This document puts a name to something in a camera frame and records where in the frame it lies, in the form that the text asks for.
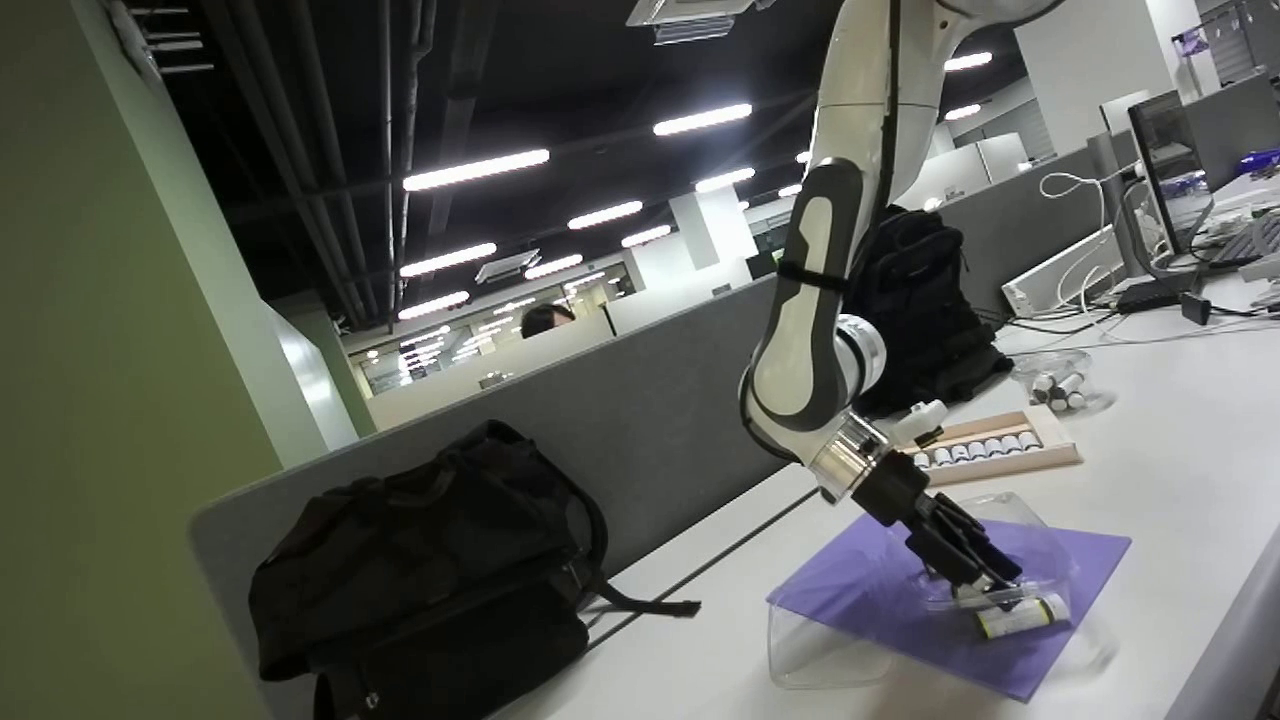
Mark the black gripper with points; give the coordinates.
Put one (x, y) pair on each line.
(936, 530)

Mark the white front bottle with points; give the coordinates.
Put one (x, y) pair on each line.
(1026, 616)

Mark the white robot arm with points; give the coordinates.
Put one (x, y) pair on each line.
(872, 118)

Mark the purple mat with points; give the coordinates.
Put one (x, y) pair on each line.
(872, 590)

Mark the wooden bottle box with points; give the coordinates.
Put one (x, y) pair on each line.
(996, 444)

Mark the white power strip box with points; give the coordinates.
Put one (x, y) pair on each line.
(1063, 276)

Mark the clear bag of bottles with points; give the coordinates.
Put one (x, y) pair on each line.
(1063, 380)

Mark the black backpack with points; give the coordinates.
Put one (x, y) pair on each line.
(907, 283)

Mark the computer monitor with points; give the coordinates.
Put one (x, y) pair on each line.
(1173, 167)

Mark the black duffel bag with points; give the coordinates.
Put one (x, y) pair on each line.
(437, 592)

